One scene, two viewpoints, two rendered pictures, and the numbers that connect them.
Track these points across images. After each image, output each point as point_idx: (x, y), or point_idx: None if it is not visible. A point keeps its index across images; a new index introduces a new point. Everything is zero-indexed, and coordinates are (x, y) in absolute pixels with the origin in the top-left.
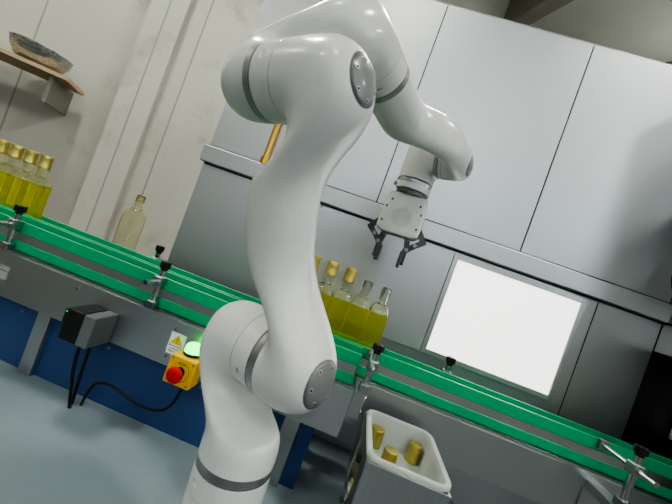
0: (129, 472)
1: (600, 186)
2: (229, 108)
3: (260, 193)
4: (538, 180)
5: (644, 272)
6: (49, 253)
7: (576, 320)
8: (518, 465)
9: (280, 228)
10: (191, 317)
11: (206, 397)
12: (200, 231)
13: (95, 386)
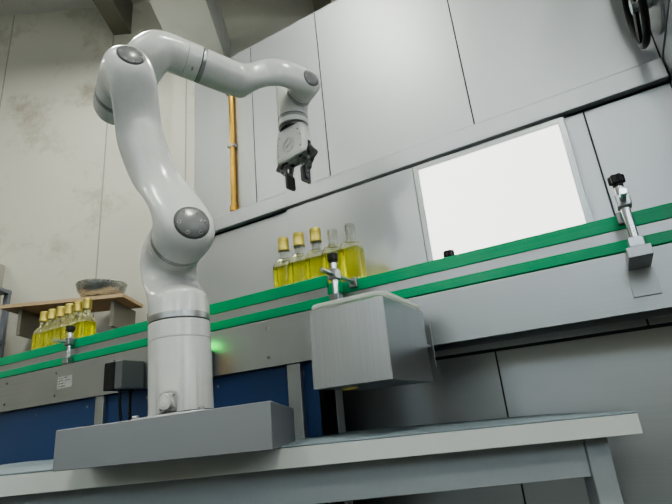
0: None
1: (511, 25)
2: (198, 191)
3: (118, 139)
4: (453, 63)
5: (609, 55)
6: (94, 350)
7: (564, 141)
8: (543, 294)
9: (132, 148)
10: None
11: (144, 283)
12: (209, 296)
13: None
